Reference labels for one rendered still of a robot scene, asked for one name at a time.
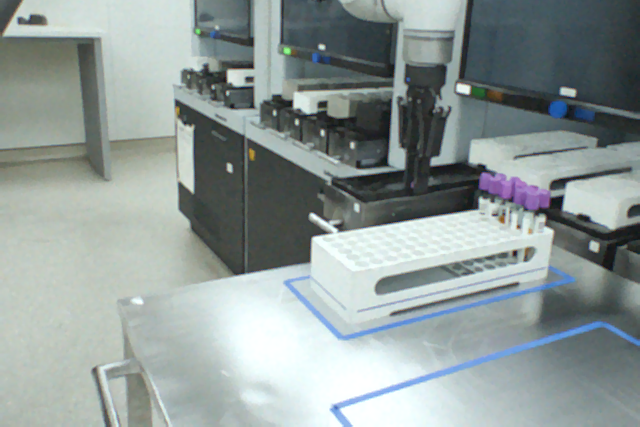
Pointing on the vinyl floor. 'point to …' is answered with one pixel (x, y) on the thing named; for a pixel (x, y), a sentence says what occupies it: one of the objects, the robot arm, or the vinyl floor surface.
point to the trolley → (382, 355)
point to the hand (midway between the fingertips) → (416, 173)
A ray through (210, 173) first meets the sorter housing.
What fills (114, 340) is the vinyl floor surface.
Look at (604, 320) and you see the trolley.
